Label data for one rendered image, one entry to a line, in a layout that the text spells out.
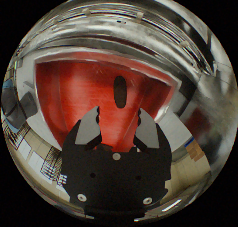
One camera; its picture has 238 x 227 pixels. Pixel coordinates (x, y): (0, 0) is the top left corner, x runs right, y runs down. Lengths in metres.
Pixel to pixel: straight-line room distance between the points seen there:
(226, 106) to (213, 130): 0.07
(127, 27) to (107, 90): 0.17
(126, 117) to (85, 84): 0.17
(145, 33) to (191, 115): 0.26
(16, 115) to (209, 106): 0.72
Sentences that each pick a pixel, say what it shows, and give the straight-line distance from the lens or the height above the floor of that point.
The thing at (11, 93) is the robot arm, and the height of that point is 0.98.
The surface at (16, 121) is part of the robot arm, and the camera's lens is 0.48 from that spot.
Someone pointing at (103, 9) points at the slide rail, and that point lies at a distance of 0.26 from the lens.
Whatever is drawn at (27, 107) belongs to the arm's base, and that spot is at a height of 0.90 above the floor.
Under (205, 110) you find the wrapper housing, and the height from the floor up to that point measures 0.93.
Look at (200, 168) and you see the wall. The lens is 7.00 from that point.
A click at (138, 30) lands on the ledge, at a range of 0.19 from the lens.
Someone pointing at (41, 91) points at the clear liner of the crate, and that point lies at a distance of 0.24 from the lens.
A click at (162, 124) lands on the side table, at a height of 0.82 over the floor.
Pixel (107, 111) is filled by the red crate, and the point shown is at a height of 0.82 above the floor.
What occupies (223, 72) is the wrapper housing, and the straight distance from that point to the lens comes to 0.30.
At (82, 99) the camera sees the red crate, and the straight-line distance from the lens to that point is 0.25.
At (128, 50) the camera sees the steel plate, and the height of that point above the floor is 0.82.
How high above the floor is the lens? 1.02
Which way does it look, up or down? 60 degrees down
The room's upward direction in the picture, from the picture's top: 178 degrees counter-clockwise
